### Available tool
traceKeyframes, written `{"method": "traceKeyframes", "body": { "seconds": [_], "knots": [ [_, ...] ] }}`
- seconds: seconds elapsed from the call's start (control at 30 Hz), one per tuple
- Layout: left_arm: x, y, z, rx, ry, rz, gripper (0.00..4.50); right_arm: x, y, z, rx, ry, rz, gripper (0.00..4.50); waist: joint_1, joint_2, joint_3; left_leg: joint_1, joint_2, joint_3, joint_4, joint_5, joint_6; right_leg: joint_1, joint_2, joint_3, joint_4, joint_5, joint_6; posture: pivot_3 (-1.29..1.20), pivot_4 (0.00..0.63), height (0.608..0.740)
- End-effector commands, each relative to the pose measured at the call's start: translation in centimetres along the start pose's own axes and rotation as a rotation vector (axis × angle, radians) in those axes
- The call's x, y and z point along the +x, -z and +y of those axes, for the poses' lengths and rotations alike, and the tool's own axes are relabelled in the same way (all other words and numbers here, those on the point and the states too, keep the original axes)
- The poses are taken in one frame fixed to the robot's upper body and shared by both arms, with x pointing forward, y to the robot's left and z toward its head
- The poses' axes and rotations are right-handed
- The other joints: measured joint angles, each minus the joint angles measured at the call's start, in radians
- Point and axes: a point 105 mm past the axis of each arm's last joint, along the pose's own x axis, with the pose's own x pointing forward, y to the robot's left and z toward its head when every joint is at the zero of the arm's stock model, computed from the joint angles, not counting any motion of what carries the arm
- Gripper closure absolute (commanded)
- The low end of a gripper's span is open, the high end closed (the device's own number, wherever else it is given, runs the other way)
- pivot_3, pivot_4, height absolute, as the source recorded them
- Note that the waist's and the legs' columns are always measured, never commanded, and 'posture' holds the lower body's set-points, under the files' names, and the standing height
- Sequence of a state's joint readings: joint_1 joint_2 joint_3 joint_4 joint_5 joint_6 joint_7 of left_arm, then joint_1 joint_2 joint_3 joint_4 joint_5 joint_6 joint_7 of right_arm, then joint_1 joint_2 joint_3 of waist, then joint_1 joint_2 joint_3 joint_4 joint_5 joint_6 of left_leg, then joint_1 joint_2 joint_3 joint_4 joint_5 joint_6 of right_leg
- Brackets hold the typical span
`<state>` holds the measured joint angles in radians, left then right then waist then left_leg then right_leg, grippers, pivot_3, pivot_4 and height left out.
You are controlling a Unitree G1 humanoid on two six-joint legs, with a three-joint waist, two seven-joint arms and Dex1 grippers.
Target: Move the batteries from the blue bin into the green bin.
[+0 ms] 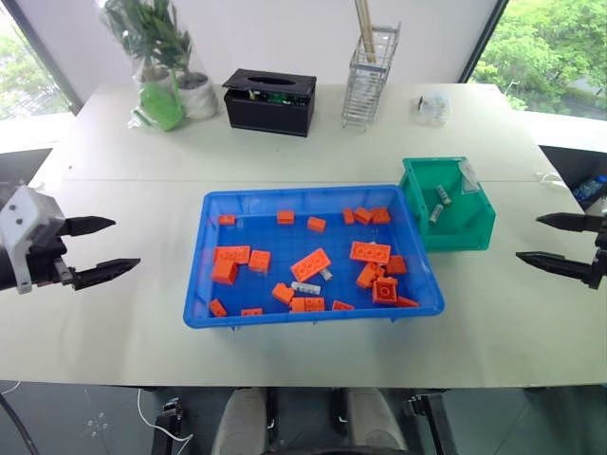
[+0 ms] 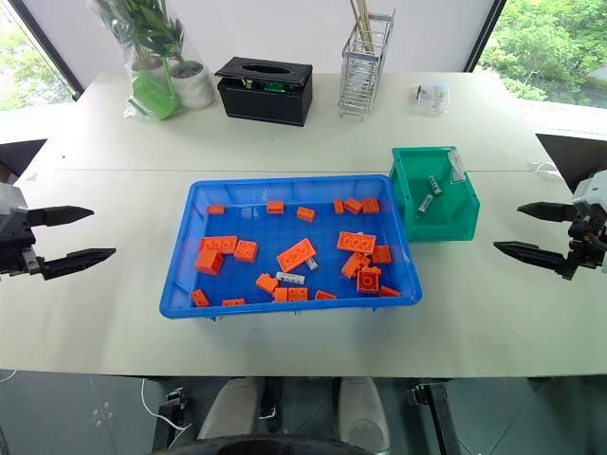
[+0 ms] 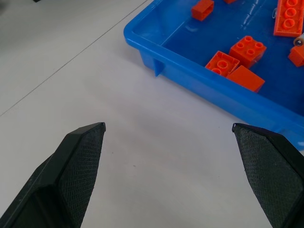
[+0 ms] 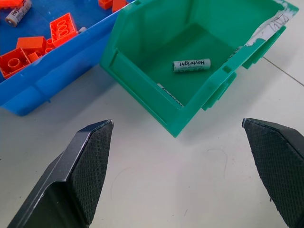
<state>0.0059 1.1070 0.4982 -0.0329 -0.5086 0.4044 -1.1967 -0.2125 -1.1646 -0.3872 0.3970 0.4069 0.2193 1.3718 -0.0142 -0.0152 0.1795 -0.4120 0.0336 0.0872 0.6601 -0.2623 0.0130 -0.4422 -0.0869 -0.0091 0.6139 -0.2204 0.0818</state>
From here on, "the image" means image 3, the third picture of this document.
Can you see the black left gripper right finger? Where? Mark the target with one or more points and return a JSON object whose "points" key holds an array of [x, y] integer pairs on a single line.
{"points": [[268, 166]]}

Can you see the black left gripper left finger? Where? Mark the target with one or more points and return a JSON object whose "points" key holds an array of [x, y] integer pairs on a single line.
{"points": [[71, 175]]}

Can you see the orange sloped brick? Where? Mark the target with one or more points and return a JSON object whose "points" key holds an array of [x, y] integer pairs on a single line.
{"points": [[245, 78]]}

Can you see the orange 2x2 brick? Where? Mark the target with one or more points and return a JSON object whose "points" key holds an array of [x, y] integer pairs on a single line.
{"points": [[248, 50], [222, 64]]}

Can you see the blue plastic tray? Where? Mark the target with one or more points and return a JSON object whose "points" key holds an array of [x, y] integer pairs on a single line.
{"points": [[190, 47]]}

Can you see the long orange brick plate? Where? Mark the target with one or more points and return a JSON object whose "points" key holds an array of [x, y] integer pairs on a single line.
{"points": [[288, 17]]}

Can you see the small orange brick top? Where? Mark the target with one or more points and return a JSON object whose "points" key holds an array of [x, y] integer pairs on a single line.
{"points": [[202, 9]]}

